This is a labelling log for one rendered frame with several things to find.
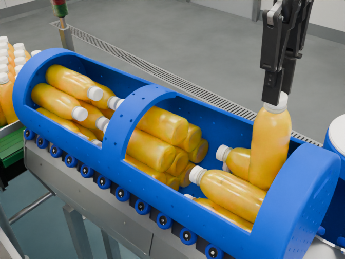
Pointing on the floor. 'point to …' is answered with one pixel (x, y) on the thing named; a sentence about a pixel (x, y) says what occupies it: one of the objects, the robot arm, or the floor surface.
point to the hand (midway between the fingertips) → (278, 80)
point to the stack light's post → (66, 39)
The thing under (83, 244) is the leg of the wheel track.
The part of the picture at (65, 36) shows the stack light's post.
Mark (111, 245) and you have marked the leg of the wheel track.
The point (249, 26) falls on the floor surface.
